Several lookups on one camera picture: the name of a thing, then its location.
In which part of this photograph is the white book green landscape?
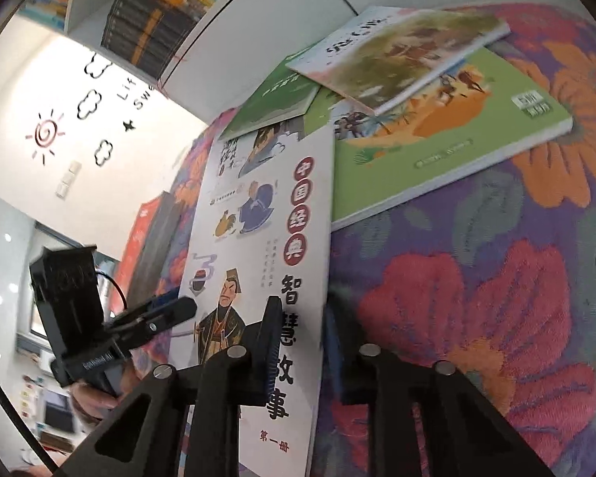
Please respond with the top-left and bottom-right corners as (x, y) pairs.
(285, 6), (511, 116)

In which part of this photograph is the row of black books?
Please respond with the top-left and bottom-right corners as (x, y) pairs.
(101, 0), (199, 80)

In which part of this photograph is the pink sun wall decal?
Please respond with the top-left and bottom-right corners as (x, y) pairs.
(25, 109), (64, 165)

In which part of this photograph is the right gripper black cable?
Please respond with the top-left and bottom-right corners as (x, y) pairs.
(0, 355), (58, 472)

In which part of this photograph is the white book black-robed figure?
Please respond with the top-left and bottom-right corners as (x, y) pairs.
(176, 124), (336, 477)

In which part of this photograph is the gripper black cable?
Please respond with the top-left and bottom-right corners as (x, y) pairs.
(95, 269), (129, 318)
(0, 355), (58, 472)

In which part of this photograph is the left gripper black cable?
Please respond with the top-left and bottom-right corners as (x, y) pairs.
(95, 269), (129, 318)

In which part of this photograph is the stack of books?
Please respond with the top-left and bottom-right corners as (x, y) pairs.
(110, 190), (186, 309)

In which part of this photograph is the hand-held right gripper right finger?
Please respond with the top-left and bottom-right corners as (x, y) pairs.
(323, 302), (552, 477)

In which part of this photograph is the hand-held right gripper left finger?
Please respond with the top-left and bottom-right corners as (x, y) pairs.
(54, 296), (286, 477)

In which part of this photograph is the white light switch panel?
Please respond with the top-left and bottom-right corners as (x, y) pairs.
(54, 161), (83, 198)

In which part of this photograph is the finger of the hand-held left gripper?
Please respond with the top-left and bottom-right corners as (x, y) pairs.
(123, 287), (180, 318)
(104, 297), (197, 349)

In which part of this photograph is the floral blanket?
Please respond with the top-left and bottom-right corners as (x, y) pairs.
(169, 2), (596, 477)

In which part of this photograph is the black outline cloud decal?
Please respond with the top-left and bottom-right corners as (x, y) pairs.
(86, 52), (112, 79)
(93, 140), (115, 166)
(77, 90), (103, 120)

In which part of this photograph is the white book mermaid figure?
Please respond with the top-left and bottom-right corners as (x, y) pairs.
(213, 124), (304, 180)

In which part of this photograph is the dark green book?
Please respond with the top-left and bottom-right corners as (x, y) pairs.
(219, 52), (323, 142)

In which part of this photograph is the black lettering wall decal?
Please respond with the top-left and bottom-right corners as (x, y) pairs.
(124, 79), (160, 110)

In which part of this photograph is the light green book orange illustration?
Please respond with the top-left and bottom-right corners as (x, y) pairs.
(303, 47), (574, 232)

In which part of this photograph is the white bookshelf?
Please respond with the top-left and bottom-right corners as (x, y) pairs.
(17, 0), (358, 125)

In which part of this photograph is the person's left hand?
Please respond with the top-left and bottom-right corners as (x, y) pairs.
(71, 372), (131, 421)

